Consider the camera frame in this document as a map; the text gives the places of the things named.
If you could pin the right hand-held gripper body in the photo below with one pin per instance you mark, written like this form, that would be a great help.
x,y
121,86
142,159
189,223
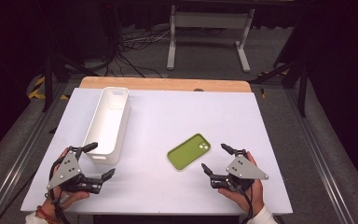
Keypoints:
x,y
244,169

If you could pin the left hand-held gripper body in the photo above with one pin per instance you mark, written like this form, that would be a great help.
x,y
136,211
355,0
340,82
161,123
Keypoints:
x,y
65,169

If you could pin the green phone case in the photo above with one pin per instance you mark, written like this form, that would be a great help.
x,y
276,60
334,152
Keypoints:
x,y
186,153

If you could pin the white plastic storage bin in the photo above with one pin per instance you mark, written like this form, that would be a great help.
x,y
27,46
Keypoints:
x,y
108,124

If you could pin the person's right hand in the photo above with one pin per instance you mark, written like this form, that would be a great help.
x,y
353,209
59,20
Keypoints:
x,y
258,194

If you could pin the person's left hand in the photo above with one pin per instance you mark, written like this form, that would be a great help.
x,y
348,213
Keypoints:
x,y
74,196

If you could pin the white table cover board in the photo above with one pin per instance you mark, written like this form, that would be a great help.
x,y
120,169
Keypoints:
x,y
167,124

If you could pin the black tripod stand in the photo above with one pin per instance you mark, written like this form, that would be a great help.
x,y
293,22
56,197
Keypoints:
x,y
301,84
48,81

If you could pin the yellow black floor tape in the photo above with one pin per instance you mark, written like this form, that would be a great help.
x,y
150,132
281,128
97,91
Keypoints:
x,y
37,88

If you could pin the wooden table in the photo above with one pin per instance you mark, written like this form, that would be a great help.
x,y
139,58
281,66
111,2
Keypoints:
x,y
167,84

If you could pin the white metal stand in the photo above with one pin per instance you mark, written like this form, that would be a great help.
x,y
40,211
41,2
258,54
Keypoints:
x,y
209,20

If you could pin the aluminium floor rail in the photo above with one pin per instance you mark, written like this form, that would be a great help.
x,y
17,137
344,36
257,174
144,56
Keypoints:
x,y
320,161
15,165

